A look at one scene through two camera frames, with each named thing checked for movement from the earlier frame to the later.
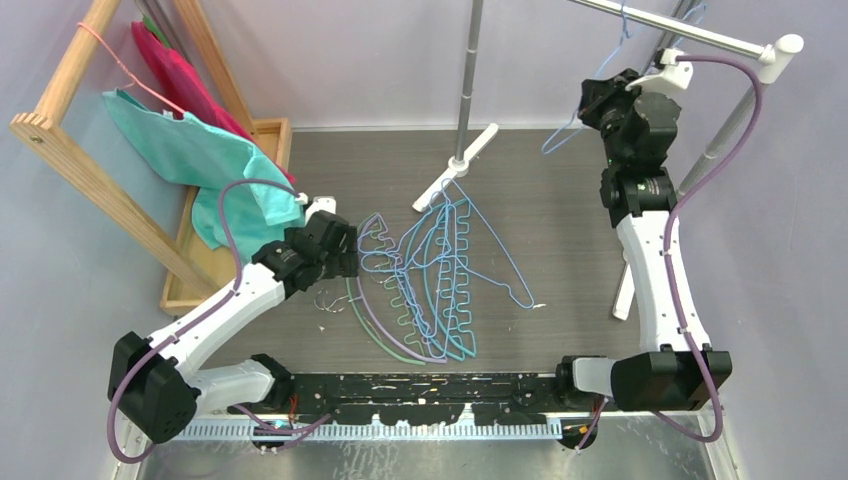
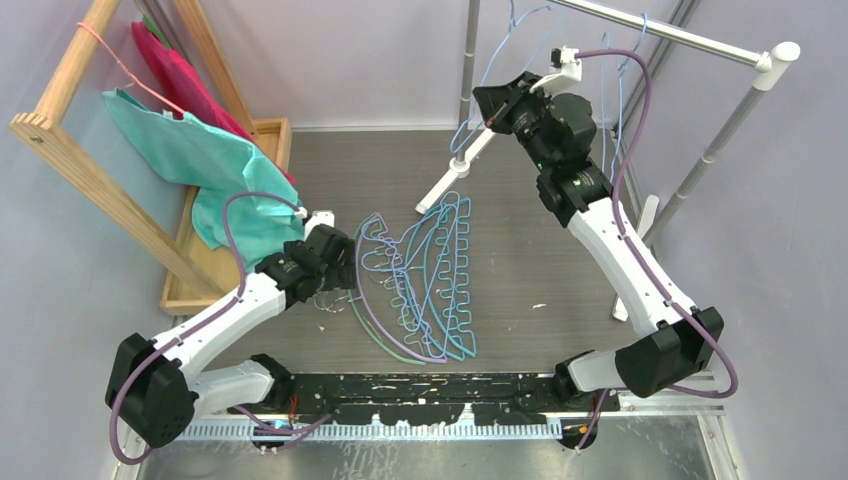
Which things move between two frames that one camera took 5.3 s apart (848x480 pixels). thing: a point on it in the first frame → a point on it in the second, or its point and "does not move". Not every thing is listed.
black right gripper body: x=607 y=111 → x=523 y=112
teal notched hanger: x=444 y=279 does not move
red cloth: x=181 y=86 does not move
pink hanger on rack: x=135 y=80 does not move
